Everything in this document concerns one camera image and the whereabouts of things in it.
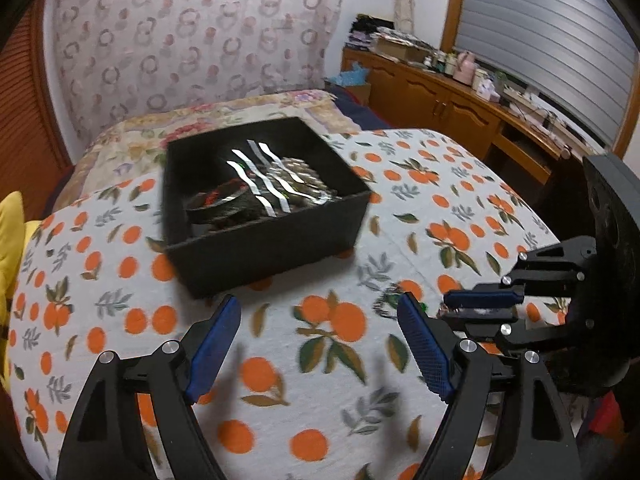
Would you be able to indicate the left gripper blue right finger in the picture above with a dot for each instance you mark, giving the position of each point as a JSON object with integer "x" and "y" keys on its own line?
{"x": 459, "y": 372}

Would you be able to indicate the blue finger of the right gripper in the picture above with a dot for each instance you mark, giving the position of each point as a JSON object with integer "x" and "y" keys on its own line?
{"x": 461, "y": 319}
{"x": 483, "y": 299}

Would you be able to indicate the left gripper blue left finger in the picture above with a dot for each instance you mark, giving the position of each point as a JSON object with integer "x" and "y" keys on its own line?
{"x": 179, "y": 373}

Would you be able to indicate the black open jewelry box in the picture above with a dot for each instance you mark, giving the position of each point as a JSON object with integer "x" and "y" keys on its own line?
{"x": 216, "y": 238}

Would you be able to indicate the green gem brooch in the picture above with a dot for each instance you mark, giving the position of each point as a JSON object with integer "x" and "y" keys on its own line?
{"x": 385, "y": 306}

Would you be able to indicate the orange print bedspread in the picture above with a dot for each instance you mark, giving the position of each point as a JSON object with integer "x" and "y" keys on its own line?
{"x": 316, "y": 385}

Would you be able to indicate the wooden side cabinet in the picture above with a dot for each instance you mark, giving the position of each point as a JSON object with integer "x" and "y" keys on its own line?
{"x": 406, "y": 97}

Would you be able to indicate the silver metal hair comb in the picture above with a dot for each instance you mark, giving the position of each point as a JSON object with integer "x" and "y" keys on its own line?
{"x": 278, "y": 185}

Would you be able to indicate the yellow plush toy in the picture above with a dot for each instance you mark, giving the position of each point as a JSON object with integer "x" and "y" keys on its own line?
{"x": 15, "y": 234}

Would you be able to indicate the pink bottle on cabinet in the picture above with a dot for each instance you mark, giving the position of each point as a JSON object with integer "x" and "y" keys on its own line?
{"x": 465, "y": 68}

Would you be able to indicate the floral quilt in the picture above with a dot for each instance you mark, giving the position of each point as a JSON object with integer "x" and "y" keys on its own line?
{"x": 137, "y": 145}

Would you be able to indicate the wooden louvered wardrobe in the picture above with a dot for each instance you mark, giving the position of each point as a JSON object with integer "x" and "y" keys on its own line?
{"x": 34, "y": 159}

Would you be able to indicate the grey window roller blind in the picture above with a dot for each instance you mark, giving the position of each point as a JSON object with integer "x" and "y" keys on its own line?
{"x": 576, "y": 52}

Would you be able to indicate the clutter pile on cabinet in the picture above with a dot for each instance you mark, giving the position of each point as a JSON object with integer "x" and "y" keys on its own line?
{"x": 379, "y": 36}

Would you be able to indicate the patterned pink curtain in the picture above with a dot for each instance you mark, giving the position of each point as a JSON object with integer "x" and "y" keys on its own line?
{"x": 118, "y": 59}

